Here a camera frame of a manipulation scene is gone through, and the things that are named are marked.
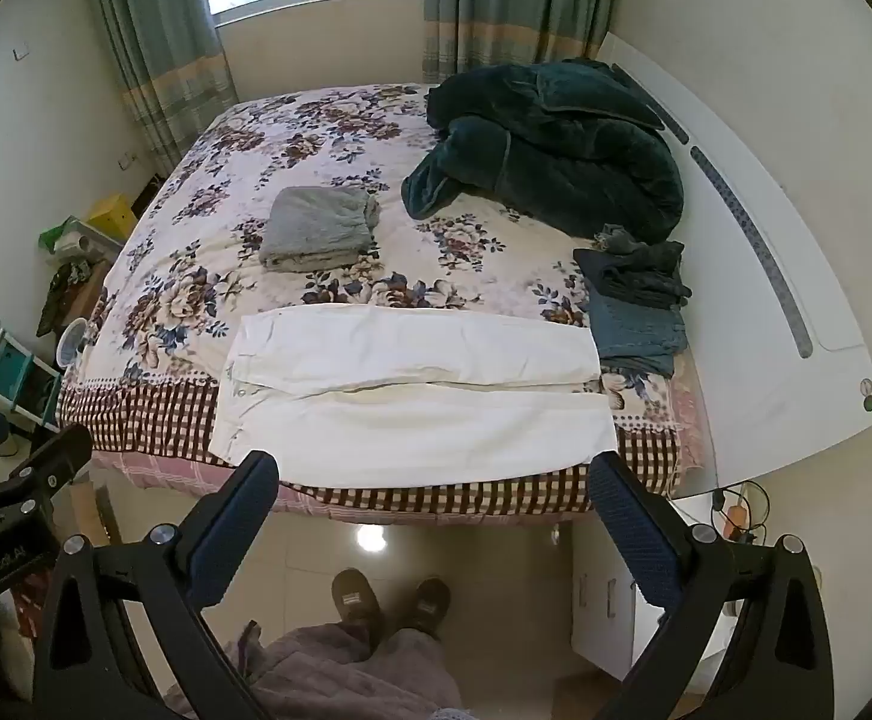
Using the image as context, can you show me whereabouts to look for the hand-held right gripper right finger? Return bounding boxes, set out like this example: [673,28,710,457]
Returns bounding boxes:
[588,451,836,720]

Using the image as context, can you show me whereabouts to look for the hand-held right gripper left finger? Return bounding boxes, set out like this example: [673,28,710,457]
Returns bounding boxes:
[31,450,281,720]

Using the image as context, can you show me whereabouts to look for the white pants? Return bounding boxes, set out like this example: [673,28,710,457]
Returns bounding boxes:
[209,306,619,487]

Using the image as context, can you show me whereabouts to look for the red floral cloth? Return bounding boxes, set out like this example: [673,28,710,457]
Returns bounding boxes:
[11,570,56,642]

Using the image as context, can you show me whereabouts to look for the teal shelf rack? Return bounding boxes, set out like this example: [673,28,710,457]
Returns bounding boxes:
[0,315,63,436]

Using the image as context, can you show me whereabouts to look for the white nightstand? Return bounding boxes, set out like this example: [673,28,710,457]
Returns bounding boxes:
[571,491,827,683]

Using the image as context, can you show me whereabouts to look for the small white fan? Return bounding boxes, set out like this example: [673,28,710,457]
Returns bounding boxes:
[56,317,92,372]

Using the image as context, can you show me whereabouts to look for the person's brown shoe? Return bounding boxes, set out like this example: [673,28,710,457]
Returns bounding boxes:
[331,568,384,632]
[398,577,452,640]

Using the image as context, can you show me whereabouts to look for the person's legs in robe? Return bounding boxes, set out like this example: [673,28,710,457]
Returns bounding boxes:
[166,619,467,720]

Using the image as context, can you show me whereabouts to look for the blue folded jeans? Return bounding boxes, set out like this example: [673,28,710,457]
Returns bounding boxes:
[589,292,689,380]

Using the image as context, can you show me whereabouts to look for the white headboard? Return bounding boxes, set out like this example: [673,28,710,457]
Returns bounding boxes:
[593,31,872,500]

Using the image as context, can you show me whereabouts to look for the green plastic bag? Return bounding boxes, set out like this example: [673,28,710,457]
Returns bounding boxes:
[38,216,90,256]

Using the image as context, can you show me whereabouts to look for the yellow box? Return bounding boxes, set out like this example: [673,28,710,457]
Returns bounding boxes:
[89,193,139,237]

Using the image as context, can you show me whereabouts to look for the dark crumpled jeans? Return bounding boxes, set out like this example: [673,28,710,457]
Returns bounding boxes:
[572,223,693,308]

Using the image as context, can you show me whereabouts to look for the grey folded cloth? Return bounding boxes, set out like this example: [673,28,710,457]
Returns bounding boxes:
[257,186,382,273]

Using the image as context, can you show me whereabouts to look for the dark green plush blanket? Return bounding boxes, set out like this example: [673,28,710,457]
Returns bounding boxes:
[401,58,686,245]

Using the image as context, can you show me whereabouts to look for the floral bed sheet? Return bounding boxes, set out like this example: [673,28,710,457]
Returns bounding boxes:
[56,82,714,520]

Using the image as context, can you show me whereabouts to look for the green striped curtain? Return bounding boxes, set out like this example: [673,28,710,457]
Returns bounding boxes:
[79,0,240,175]
[422,0,624,83]

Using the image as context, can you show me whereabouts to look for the black cable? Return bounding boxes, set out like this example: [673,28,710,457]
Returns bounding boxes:
[709,480,771,542]

